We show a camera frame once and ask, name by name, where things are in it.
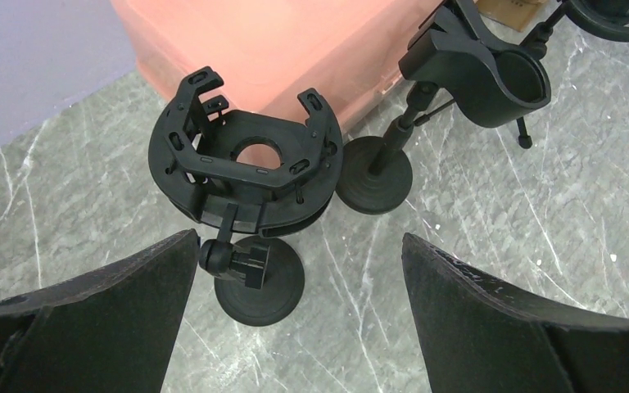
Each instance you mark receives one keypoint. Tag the black tripod shock mount stand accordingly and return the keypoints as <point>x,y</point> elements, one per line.
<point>591,21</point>

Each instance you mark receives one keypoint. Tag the pink plastic storage box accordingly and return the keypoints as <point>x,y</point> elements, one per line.
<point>267,52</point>

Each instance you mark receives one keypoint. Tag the black clip round-base stand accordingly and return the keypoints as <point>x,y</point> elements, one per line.
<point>377,175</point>

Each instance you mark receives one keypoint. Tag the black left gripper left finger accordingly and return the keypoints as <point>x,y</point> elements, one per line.
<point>112,329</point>

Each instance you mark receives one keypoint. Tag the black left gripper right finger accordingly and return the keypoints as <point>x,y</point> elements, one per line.
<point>479,333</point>

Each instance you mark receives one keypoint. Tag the black shock mount round-base stand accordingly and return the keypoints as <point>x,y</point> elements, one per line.
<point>256,179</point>

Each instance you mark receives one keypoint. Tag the brown cardboard box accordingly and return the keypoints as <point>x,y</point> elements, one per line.
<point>515,14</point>

